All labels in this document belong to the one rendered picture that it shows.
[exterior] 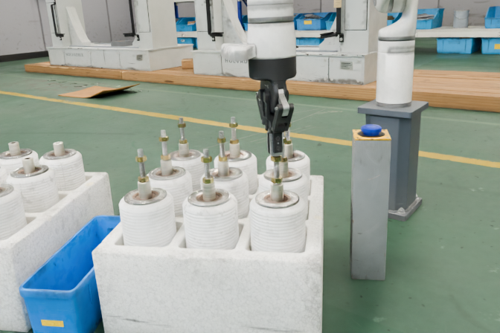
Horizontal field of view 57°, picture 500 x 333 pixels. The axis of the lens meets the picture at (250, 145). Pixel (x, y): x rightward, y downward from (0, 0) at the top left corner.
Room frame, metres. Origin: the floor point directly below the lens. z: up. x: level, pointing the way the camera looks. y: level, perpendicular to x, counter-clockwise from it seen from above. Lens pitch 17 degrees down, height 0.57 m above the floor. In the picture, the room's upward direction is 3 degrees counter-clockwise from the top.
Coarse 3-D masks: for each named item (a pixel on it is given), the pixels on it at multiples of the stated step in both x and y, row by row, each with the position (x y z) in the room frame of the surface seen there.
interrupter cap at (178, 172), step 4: (156, 168) 0.91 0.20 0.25; (160, 168) 0.91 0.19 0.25; (176, 168) 0.90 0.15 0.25; (180, 168) 0.90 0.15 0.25; (184, 168) 0.90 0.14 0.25; (152, 172) 0.88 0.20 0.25; (156, 172) 0.88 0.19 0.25; (160, 172) 0.89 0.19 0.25; (176, 172) 0.88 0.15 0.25; (180, 172) 0.88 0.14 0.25; (184, 172) 0.87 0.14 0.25; (152, 176) 0.86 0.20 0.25; (156, 176) 0.86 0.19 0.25; (160, 176) 0.86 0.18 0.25; (164, 176) 0.86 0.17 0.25; (168, 176) 0.86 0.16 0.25; (172, 176) 0.86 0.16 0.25; (176, 176) 0.85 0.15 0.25; (180, 176) 0.86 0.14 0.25; (160, 180) 0.84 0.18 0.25; (164, 180) 0.84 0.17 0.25
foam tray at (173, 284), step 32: (320, 192) 0.92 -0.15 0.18; (320, 224) 0.76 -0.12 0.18; (96, 256) 0.70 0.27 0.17; (128, 256) 0.69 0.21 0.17; (160, 256) 0.68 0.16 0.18; (192, 256) 0.67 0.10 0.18; (224, 256) 0.67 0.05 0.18; (256, 256) 0.66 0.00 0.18; (288, 256) 0.66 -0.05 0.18; (320, 256) 0.65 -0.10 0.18; (128, 288) 0.69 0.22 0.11; (160, 288) 0.68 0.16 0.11; (192, 288) 0.67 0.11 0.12; (224, 288) 0.66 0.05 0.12; (256, 288) 0.65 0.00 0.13; (288, 288) 0.64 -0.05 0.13; (320, 288) 0.64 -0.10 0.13; (128, 320) 0.69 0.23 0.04; (160, 320) 0.68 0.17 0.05; (192, 320) 0.67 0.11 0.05; (224, 320) 0.66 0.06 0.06; (256, 320) 0.65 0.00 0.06; (288, 320) 0.64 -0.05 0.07; (320, 320) 0.64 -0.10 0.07
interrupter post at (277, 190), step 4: (272, 184) 0.72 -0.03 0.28; (276, 184) 0.72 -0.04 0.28; (280, 184) 0.72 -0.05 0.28; (272, 188) 0.72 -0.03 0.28; (276, 188) 0.71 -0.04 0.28; (280, 188) 0.71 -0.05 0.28; (272, 192) 0.72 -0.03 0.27; (276, 192) 0.71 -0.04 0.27; (280, 192) 0.71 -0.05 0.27; (272, 196) 0.72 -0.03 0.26; (276, 196) 0.71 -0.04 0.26; (280, 196) 0.71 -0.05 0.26; (272, 200) 0.72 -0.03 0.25; (276, 200) 0.71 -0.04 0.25; (280, 200) 0.71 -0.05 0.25
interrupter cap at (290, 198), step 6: (264, 192) 0.75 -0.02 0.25; (270, 192) 0.75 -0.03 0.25; (288, 192) 0.75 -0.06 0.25; (258, 198) 0.72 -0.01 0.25; (264, 198) 0.72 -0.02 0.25; (270, 198) 0.73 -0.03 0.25; (288, 198) 0.72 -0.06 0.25; (294, 198) 0.72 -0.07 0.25; (258, 204) 0.71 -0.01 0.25; (264, 204) 0.70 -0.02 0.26; (270, 204) 0.70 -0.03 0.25; (276, 204) 0.70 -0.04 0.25; (282, 204) 0.70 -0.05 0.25; (288, 204) 0.69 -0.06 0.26; (294, 204) 0.70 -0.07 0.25
